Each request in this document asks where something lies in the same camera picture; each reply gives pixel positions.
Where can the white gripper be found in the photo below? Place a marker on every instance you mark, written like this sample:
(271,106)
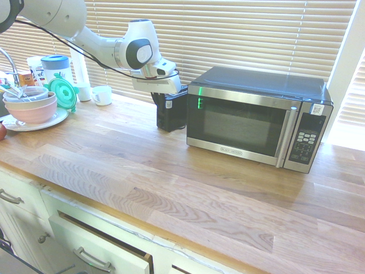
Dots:
(159,85)

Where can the black glossy toaster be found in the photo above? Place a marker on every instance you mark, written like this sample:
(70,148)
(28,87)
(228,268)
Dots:
(174,117)

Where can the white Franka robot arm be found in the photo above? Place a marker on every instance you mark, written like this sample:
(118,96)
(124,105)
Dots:
(94,42)

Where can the white mug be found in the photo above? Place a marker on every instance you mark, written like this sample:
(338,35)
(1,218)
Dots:
(103,95)

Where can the small white cup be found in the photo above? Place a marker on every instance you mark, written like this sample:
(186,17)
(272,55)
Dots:
(84,92)

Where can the black steel microwave oven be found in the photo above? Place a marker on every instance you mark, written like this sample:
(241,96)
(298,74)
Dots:
(242,125)

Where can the green container lid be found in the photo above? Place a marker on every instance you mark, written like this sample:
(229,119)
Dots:
(64,92)

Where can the wide beige window blind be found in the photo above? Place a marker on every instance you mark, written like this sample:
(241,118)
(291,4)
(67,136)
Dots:
(228,34)

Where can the white plate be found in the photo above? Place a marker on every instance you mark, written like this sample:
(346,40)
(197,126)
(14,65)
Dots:
(60,117)

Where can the blue-lidded clear jar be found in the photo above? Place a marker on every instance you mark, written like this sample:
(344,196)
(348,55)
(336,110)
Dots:
(55,70)

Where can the brown bowl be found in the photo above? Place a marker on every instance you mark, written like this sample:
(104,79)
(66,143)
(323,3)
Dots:
(51,100)

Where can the clear plastic container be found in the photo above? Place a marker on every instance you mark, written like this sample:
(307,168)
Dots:
(37,92)

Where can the white labelled package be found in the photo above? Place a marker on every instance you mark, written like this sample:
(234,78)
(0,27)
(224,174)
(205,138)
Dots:
(38,75)

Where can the pink bowl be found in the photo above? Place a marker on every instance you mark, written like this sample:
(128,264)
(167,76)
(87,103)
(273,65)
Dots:
(34,115)

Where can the orange box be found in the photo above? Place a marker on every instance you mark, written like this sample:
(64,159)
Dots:
(26,78)

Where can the metal spoon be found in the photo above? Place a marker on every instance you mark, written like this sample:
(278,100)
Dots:
(21,90)

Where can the chrome faucet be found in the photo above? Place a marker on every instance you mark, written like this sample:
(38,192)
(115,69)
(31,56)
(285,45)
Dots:
(10,61)

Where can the white cabinet drawer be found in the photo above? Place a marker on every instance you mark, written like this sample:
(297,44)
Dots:
(94,237)

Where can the red apple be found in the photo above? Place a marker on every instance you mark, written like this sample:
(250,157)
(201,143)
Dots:
(2,132)

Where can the white drawer front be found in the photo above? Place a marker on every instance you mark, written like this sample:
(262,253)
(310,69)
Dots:
(25,188)

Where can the round metal knob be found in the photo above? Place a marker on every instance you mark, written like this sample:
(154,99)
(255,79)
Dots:
(44,237)

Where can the white cabinet door with knob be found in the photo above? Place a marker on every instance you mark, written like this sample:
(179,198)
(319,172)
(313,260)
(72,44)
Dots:
(25,237)

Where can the narrow beige window blind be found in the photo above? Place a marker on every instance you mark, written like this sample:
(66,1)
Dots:
(353,94)

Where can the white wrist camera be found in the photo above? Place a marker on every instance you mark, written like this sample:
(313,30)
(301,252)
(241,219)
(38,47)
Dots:
(164,68)

